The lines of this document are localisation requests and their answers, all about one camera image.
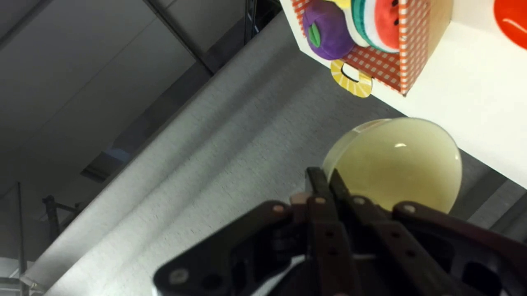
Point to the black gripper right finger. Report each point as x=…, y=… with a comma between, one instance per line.
x=429, y=253

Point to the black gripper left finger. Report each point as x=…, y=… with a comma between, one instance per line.
x=248, y=248

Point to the small white bowl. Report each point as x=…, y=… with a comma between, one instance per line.
x=401, y=165

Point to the red checkered toy box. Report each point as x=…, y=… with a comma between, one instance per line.
x=413, y=50

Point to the purple toy vegetable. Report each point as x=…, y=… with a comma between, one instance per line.
x=330, y=31

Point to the toy watermelon slice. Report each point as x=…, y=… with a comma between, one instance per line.
x=381, y=22

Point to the glossy red orange toy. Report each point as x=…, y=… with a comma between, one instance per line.
x=513, y=19

